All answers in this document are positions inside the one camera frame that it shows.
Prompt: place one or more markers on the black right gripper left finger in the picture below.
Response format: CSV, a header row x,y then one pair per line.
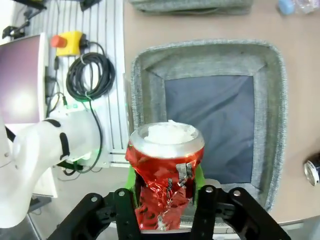
x,y
112,215

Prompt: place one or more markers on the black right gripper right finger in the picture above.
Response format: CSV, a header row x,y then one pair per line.
x,y
225,212

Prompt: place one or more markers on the crushed red soda can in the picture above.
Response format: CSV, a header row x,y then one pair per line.
x,y
163,172

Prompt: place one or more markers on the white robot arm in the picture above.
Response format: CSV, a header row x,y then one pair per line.
x,y
37,160

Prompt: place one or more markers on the grey fabric basket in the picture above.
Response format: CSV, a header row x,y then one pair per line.
x,y
192,5
210,120

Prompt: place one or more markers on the aluminium profile mounting plate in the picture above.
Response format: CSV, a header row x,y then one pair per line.
x,y
100,75

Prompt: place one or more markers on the white computer monitor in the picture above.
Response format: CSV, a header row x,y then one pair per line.
x,y
21,77

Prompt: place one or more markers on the yellow emergency stop button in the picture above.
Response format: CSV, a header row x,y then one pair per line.
x,y
67,43

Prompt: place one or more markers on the clear plastic bottle blue cap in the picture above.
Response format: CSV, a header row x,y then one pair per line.
x,y
297,6

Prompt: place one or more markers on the black camera clamp mount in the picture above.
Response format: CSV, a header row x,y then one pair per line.
x,y
17,28

